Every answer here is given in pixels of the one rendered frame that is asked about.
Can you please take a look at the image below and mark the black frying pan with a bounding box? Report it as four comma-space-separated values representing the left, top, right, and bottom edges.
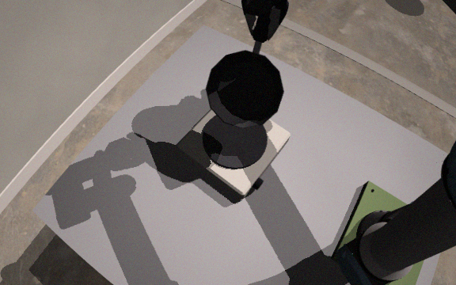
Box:
206, 17, 284, 129

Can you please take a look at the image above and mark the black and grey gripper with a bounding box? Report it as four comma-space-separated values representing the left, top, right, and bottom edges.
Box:
241, 0, 289, 40

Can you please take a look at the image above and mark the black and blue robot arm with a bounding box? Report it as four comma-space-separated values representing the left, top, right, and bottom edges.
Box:
245, 0, 456, 285

